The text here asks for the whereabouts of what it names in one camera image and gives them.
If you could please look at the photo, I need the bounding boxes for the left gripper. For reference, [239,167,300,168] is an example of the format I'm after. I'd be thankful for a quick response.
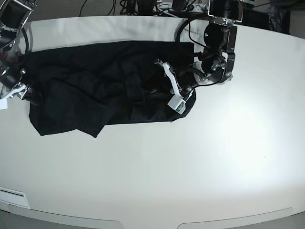
[154,59,203,103]

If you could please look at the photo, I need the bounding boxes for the white power strip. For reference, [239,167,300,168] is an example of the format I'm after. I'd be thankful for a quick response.
[153,0,209,13]

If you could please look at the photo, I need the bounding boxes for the dark navy T-shirt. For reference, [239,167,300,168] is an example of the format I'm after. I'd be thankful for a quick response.
[23,41,193,137]

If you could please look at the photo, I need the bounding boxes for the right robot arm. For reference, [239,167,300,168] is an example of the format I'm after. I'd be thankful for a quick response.
[0,0,37,102]

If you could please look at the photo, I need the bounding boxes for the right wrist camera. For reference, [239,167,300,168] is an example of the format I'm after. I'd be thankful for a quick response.
[0,98,8,110]

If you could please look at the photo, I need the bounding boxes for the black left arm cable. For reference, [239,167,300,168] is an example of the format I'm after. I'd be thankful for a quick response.
[175,18,210,52]

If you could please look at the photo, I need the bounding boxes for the white label sticker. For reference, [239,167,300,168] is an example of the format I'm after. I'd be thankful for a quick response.
[0,187,30,209]

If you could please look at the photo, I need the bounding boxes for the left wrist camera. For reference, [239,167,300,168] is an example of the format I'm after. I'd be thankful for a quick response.
[167,95,186,115]

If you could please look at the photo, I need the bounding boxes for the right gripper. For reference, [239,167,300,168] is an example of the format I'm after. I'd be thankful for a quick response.
[0,83,32,100]

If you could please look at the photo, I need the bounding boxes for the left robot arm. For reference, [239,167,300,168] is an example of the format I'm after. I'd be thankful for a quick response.
[153,0,243,100]

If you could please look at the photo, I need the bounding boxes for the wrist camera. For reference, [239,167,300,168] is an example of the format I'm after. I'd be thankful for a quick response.
[167,95,186,115]
[0,98,8,110]

